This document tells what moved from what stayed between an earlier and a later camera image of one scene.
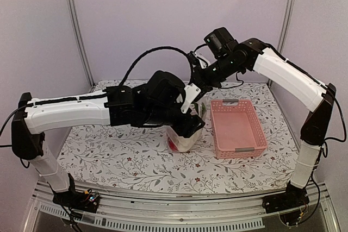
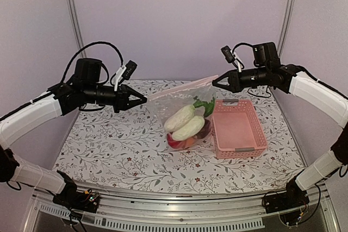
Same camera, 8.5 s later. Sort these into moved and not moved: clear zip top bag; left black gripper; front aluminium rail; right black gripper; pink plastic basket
Moved: left black gripper; clear zip top bag; right black gripper
Not moved: pink plastic basket; front aluminium rail
